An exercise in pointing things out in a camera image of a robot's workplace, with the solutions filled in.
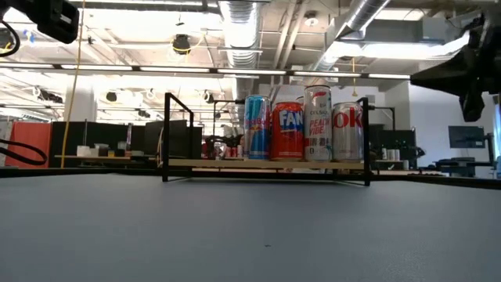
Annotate blue silver Red Bull can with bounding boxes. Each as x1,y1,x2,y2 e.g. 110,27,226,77
243,95,272,161

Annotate black wall screen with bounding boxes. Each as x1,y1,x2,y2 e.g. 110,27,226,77
448,125,485,149

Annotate red Fanta strawberry can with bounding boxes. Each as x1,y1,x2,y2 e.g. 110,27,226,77
269,101,305,161

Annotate blue-grey table mat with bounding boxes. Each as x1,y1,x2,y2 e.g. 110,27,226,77
0,174,501,282

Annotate black background shelving unit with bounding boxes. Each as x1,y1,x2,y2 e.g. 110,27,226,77
369,125,418,161

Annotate black ceiling lamp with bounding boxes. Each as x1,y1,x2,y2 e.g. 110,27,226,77
172,34,192,55
0,27,15,50

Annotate wooden background desk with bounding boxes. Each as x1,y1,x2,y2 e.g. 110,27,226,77
54,154,157,162

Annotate orange partition panel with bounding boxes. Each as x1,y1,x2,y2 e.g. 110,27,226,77
6,121,52,168

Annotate white cylindrical tank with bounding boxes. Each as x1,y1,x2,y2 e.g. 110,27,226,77
64,88,97,123

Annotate black metal rack frame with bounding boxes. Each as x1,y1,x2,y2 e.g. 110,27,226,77
212,99,246,138

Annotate smooth silver ventilation duct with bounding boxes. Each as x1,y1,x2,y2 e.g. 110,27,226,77
312,0,392,74

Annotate corrugated silver ventilation duct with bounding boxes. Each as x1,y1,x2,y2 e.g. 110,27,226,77
218,0,261,101

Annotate yellow extension cable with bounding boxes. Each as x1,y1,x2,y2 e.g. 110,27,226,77
60,0,85,169

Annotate silver Diet Coke can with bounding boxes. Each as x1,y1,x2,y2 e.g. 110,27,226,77
331,101,365,163

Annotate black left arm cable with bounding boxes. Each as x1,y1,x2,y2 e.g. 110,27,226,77
0,137,49,166

